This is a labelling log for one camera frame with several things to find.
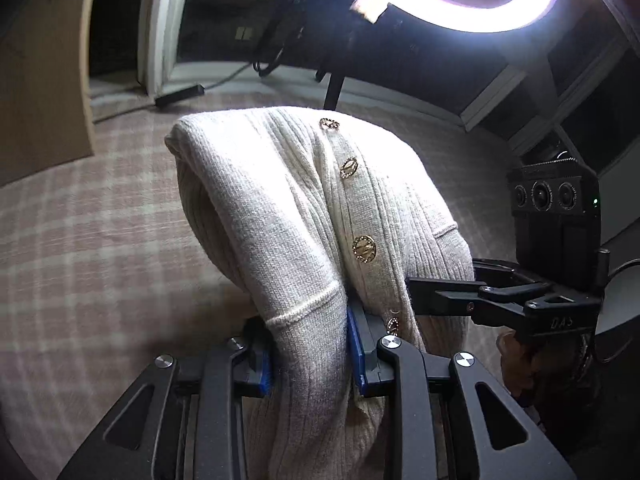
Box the person right hand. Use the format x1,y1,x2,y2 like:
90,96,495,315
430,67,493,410
496,330,550,408

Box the black inline cable switch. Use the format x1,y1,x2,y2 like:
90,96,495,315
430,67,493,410
154,84,205,108

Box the cream knit cardigan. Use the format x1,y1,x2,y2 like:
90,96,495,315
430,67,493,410
166,106,474,479

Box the black camera box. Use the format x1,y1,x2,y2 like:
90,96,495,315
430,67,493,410
506,158,601,295

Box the large light wooden board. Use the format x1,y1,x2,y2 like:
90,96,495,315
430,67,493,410
1,0,94,185

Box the pink plaid table cloth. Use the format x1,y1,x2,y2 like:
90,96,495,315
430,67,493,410
0,84,532,480

